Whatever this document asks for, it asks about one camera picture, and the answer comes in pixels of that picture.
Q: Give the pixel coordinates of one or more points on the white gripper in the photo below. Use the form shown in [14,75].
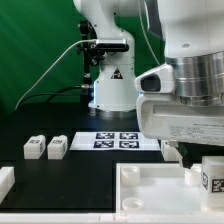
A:
[183,105]

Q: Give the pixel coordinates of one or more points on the white square tabletop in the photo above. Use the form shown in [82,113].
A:
[162,188]

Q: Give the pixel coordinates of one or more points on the silver camera on stand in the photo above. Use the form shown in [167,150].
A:
[113,45]

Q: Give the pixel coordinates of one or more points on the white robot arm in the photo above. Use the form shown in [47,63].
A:
[193,31]

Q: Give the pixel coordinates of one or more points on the white sheet with tags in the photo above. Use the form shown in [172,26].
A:
[131,141]

